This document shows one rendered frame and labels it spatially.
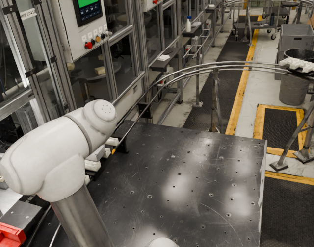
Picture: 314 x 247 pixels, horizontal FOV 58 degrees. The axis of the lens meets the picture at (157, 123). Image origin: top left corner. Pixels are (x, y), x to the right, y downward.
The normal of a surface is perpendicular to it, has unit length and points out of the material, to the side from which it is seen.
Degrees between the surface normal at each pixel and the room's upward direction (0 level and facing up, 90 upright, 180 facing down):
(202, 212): 0
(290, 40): 91
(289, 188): 0
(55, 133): 25
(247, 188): 0
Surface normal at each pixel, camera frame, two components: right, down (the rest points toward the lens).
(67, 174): 0.71, 0.14
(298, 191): -0.07, -0.84
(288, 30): -0.32, 0.51
